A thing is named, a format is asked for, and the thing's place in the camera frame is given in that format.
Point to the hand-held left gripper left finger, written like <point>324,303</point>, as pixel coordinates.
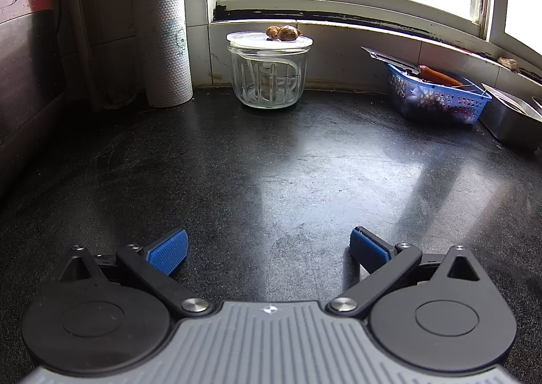
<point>169,250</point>

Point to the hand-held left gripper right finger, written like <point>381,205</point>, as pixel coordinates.
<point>370,249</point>

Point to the blue plastic basket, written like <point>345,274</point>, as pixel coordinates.
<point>436,106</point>

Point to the steel rectangular container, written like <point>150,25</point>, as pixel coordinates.
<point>512,117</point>

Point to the glass jar with clear lid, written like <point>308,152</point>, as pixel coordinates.
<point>269,79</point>

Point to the paper towel roll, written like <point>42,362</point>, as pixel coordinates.
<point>163,41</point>

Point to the dark red kitchen appliance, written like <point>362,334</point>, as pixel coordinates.
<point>25,70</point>

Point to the small brown lump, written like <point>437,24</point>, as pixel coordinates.
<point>508,63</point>

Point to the ginger piece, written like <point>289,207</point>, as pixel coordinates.
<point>284,32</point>

